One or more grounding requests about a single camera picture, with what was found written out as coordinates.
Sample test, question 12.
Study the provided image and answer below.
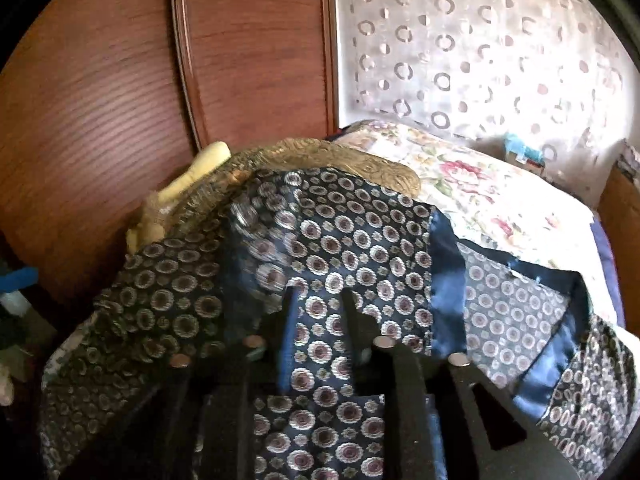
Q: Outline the olive gold folded cloth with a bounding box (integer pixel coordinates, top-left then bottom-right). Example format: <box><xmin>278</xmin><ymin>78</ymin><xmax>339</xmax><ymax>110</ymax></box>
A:
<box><xmin>163</xmin><ymin>139</ymin><xmax>421</xmax><ymax>235</ymax></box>

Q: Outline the wooden wardrobe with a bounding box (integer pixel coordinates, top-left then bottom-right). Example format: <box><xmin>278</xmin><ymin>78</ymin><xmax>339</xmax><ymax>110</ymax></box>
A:
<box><xmin>1</xmin><ymin>0</ymin><xmax>337</xmax><ymax>310</ymax></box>

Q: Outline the wooden window cabinet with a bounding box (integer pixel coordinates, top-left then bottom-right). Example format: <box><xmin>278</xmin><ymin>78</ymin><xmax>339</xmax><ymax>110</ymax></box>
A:
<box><xmin>598</xmin><ymin>166</ymin><xmax>640</xmax><ymax>335</ymax></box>

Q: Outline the navy patterned silk garment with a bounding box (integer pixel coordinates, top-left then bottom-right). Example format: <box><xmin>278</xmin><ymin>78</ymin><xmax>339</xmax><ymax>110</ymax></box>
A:
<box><xmin>39</xmin><ymin>168</ymin><xmax>639</xmax><ymax>479</ymax></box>

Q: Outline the floral pink quilt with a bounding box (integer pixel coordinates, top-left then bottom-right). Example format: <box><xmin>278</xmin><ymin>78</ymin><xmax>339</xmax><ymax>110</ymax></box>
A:
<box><xmin>337</xmin><ymin>120</ymin><xmax>617</xmax><ymax>323</ymax></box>

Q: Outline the circle patterned sheer curtain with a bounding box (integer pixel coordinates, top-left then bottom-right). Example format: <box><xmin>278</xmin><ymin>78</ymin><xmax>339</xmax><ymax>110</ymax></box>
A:
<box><xmin>335</xmin><ymin>0</ymin><xmax>639</xmax><ymax>204</ymax></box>

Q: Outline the blue tissue box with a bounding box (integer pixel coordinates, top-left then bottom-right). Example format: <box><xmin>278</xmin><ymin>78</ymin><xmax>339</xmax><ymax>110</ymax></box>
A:
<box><xmin>503</xmin><ymin>133</ymin><xmax>546</xmax><ymax>177</ymax></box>

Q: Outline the yellow plush toy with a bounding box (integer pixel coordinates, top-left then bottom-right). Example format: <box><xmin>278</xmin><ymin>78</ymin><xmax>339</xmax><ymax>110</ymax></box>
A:
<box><xmin>126</xmin><ymin>141</ymin><xmax>231</xmax><ymax>255</ymax></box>

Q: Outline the blue bed sheet edge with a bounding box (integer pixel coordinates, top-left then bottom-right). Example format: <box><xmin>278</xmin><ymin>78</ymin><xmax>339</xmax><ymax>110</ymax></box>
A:
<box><xmin>591</xmin><ymin>218</ymin><xmax>626</xmax><ymax>328</ymax></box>

